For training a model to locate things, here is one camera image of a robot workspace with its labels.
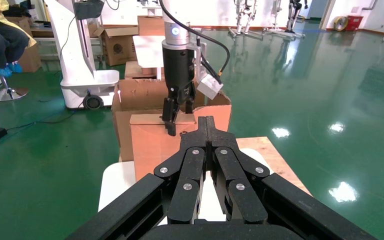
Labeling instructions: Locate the plywood board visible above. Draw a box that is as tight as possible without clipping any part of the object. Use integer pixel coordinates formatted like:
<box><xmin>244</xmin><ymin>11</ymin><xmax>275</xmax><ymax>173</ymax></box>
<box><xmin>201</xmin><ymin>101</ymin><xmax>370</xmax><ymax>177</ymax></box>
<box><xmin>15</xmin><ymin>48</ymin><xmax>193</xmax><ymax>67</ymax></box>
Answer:
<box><xmin>235</xmin><ymin>136</ymin><xmax>312</xmax><ymax>196</ymax></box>

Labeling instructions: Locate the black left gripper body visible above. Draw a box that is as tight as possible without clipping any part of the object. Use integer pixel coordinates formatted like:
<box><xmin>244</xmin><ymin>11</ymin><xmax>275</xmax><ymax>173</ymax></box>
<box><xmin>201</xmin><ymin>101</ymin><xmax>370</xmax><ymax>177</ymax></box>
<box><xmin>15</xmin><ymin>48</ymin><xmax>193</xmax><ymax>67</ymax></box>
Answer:
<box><xmin>162</xmin><ymin>46</ymin><xmax>196</xmax><ymax>102</ymax></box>

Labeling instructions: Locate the black corrugated cable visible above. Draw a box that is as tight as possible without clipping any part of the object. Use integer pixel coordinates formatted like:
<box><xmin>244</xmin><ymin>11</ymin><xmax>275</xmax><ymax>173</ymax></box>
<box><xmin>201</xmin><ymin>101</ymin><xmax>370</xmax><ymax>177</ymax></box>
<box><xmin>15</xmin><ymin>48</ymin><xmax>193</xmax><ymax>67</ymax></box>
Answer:
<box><xmin>196</xmin><ymin>35</ymin><xmax>223</xmax><ymax>84</ymax></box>

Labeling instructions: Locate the plain brown cardboard box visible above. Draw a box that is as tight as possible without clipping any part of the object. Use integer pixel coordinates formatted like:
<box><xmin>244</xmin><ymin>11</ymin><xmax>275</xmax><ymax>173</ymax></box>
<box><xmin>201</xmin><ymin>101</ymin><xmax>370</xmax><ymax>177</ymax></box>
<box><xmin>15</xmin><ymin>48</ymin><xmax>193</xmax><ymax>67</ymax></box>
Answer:
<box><xmin>137</xmin><ymin>15</ymin><xmax>166</xmax><ymax>37</ymax></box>
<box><xmin>4</xmin><ymin>16</ymin><xmax>43</xmax><ymax>74</ymax></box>

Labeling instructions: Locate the yellow hose reel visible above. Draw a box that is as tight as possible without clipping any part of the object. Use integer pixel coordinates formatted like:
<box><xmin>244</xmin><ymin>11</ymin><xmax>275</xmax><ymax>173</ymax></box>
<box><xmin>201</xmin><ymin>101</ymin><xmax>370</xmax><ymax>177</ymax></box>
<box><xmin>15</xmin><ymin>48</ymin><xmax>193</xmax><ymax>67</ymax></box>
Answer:
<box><xmin>333</xmin><ymin>15</ymin><xmax>349</xmax><ymax>32</ymax></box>

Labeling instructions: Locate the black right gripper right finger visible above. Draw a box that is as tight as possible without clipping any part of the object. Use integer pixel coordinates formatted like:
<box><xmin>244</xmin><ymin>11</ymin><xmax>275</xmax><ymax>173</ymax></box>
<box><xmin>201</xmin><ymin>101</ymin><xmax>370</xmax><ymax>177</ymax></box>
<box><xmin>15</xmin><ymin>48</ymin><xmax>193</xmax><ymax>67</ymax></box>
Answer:
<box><xmin>206</xmin><ymin>115</ymin><xmax>377</xmax><ymax>240</ymax></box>

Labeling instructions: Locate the red bin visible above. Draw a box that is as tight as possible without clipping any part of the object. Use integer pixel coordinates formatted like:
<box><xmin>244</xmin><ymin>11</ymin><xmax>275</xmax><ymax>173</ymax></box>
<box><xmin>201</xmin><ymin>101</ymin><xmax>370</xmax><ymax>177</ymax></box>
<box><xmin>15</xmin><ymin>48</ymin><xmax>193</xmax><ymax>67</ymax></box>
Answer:
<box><xmin>345</xmin><ymin>14</ymin><xmax>364</xmax><ymax>32</ymax></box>

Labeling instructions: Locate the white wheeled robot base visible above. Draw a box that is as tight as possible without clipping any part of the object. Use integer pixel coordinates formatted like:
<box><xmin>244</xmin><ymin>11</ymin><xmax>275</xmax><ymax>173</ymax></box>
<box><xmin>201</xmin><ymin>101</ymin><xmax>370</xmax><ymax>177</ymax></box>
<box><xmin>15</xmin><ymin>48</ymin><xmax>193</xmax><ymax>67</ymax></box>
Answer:
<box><xmin>44</xmin><ymin>0</ymin><xmax>121</xmax><ymax>111</ymax></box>

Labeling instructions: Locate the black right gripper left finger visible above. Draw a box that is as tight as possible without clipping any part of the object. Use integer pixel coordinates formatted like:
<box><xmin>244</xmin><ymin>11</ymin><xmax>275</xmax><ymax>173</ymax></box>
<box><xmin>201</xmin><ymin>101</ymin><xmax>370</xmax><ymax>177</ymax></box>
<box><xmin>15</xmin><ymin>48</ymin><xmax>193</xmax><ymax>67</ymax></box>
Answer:
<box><xmin>64</xmin><ymin>115</ymin><xmax>208</xmax><ymax>240</ymax></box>

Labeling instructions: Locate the seated person yellow coat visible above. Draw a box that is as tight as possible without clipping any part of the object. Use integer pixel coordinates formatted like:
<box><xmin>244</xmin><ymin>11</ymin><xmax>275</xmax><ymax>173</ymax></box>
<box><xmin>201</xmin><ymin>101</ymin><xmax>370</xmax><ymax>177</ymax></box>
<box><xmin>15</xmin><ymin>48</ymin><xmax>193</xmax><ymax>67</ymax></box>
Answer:
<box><xmin>0</xmin><ymin>0</ymin><xmax>37</xmax><ymax>79</ymax></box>

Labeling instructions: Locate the dark humanoid robot on stand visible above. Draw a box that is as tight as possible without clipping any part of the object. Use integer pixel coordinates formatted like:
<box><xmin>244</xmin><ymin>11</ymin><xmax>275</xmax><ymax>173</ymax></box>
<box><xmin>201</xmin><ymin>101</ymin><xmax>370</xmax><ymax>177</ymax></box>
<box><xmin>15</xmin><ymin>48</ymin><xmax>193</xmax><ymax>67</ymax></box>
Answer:
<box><xmin>285</xmin><ymin>0</ymin><xmax>309</xmax><ymax>40</ymax></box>

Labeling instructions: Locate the thin black floor cable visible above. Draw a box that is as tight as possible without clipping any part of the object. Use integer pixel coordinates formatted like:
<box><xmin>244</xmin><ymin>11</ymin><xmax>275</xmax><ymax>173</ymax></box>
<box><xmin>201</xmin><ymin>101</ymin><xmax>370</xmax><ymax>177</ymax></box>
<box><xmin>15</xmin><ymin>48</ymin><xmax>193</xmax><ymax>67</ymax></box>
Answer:
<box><xmin>6</xmin><ymin>99</ymin><xmax>87</xmax><ymax>132</ymax></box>

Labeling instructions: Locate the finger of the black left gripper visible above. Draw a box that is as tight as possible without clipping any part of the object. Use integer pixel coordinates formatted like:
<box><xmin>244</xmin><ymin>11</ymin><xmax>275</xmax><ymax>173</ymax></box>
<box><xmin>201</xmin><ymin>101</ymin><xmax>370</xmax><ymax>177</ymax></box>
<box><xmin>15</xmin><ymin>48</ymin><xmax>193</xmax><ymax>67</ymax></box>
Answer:
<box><xmin>185</xmin><ymin>94</ymin><xmax>196</xmax><ymax>114</ymax></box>
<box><xmin>161</xmin><ymin>97</ymin><xmax>180</xmax><ymax>137</ymax></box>

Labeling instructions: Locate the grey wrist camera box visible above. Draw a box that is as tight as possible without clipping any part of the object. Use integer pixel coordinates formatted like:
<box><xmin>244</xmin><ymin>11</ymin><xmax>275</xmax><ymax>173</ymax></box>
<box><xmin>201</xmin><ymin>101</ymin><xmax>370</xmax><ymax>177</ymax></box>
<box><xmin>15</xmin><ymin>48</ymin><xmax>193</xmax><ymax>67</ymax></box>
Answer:
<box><xmin>191</xmin><ymin>42</ymin><xmax>224</xmax><ymax>100</ymax></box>

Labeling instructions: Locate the low brown cardboard box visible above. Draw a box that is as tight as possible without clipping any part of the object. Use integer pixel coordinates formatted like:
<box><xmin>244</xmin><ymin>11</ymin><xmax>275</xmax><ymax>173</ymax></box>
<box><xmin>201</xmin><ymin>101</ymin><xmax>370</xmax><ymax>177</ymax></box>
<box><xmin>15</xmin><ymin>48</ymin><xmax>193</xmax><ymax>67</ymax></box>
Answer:
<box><xmin>124</xmin><ymin>61</ymin><xmax>160</xmax><ymax>80</ymax></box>

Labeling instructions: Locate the white background table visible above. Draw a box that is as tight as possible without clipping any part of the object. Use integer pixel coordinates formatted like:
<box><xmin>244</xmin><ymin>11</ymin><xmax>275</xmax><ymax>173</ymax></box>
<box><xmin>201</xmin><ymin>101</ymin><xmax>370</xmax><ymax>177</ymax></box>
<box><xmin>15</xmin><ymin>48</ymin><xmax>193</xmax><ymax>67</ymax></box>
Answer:
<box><xmin>132</xmin><ymin>35</ymin><xmax>166</xmax><ymax>81</ymax></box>

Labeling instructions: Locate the large open cardboard box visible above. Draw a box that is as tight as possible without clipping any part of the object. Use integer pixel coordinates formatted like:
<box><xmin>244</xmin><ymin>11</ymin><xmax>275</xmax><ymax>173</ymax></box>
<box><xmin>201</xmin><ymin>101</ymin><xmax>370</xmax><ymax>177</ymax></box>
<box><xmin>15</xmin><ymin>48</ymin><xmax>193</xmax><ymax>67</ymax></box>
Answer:
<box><xmin>111</xmin><ymin>78</ymin><xmax>233</xmax><ymax>163</ymax></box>

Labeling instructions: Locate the printed open cardboard box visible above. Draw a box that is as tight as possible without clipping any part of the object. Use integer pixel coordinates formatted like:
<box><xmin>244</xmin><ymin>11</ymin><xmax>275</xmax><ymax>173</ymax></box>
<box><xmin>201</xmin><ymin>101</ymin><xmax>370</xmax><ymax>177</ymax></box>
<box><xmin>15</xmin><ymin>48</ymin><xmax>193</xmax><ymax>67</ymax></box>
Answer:
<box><xmin>94</xmin><ymin>26</ymin><xmax>140</xmax><ymax>66</ymax></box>

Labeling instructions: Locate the office chair chrome base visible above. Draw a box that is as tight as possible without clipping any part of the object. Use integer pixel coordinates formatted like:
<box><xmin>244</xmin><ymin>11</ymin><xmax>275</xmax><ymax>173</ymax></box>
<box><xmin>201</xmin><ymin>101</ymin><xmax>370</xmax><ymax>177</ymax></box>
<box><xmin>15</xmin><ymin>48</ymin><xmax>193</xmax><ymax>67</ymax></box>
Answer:
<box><xmin>0</xmin><ymin>74</ymin><xmax>30</xmax><ymax>102</ymax></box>

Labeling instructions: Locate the small cardboard box with hole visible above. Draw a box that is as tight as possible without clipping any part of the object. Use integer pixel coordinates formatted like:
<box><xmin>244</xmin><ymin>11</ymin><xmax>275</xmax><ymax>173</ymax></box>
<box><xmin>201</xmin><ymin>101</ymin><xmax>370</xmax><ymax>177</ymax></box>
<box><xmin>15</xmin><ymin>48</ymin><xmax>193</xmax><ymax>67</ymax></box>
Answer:
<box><xmin>129</xmin><ymin>113</ymin><xmax>200</xmax><ymax>181</ymax></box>

